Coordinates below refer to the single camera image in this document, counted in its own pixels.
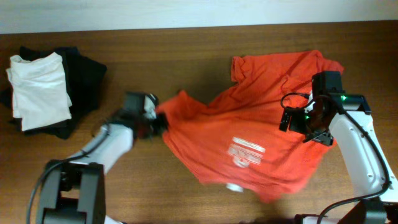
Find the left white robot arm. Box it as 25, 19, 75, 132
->
26, 92, 167, 224

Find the orange t-shirt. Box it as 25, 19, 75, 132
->
157, 50, 344, 202

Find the white folded t-shirt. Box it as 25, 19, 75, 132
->
6, 52, 72, 131

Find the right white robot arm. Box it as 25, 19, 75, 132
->
280, 92, 397, 224

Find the black folded garment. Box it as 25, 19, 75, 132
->
1, 47, 107, 139

